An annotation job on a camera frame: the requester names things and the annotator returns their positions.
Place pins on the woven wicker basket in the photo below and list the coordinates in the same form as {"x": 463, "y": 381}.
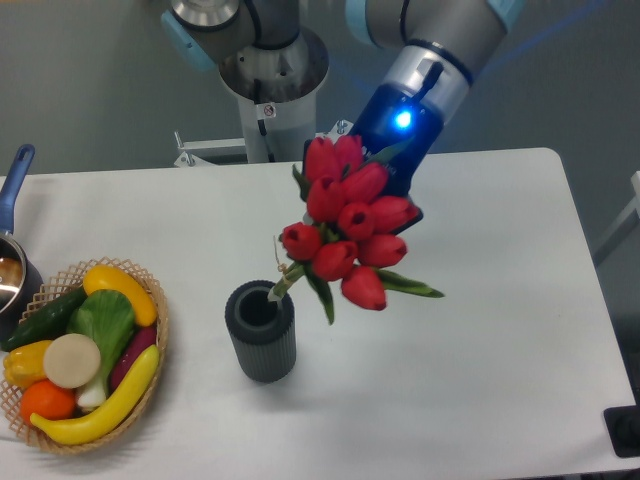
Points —
{"x": 63, "y": 282}

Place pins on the green cucumber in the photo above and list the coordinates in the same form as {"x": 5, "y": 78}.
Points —
{"x": 47, "y": 322}

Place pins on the red tulip bouquet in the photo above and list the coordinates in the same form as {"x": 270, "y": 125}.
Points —
{"x": 347, "y": 236}

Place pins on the yellow banana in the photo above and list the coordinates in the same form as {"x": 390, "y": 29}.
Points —
{"x": 107, "y": 417}

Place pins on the black box at table edge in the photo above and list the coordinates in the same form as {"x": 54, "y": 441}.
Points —
{"x": 623, "y": 428}

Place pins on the yellow squash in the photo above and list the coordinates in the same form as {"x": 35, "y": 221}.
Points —
{"x": 105, "y": 277}

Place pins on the orange fruit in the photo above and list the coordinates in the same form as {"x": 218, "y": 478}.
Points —
{"x": 47, "y": 400}

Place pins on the blue handled saucepan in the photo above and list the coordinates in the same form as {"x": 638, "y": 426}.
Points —
{"x": 20, "y": 280}

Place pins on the white frame at right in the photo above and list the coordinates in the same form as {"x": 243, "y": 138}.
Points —
{"x": 620, "y": 228}

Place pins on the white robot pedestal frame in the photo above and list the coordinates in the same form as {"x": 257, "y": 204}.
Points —
{"x": 271, "y": 132}

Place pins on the yellow bell pepper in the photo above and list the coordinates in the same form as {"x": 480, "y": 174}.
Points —
{"x": 24, "y": 366}

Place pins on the green lettuce leaf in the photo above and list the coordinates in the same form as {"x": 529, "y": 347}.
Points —
{"x": 106, "y": 317}

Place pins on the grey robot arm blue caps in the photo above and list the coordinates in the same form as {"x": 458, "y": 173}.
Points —
{"x": 274, "y": 66}

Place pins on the beige round disc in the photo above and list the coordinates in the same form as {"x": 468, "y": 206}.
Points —
{"x": 71, "y": 361}

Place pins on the dark grey ribbed vase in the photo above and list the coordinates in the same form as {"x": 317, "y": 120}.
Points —
{"x": 262, "y": 331}

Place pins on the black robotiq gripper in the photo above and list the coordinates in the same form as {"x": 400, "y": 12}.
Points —
{"x": 390, "y": 118}

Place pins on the purple sweet potato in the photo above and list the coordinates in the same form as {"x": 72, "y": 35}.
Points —
{"x": 141, "y": 340}

